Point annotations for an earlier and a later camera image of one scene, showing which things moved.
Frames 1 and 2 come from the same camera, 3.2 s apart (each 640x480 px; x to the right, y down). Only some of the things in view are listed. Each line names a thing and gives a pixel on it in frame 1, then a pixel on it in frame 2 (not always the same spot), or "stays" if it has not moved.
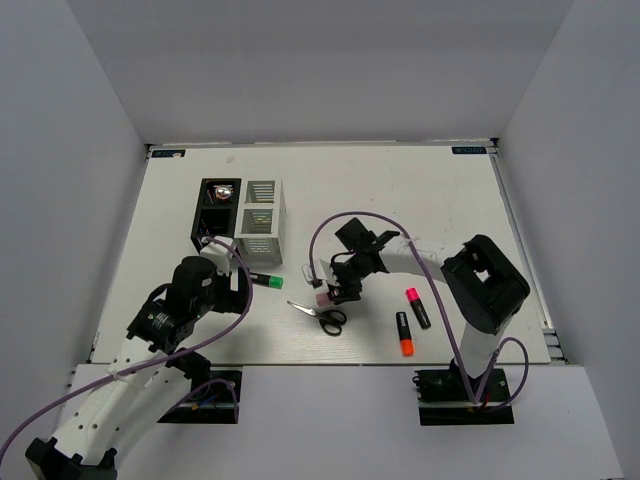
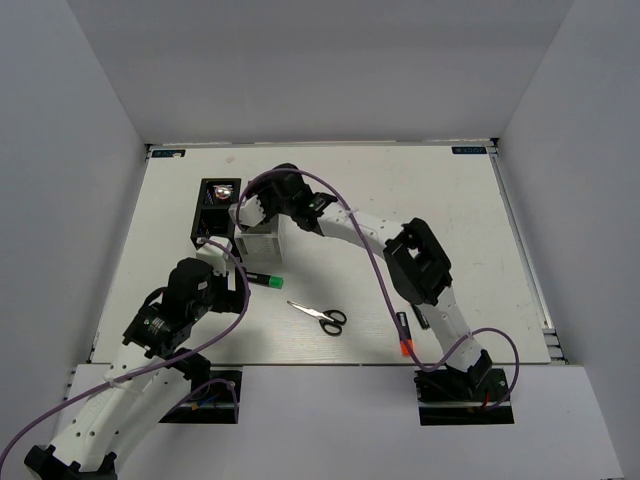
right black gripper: (343, 292) → (262, 188)
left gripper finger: (241, 298) stays
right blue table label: (469, 150) stays
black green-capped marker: (267, 280) stays
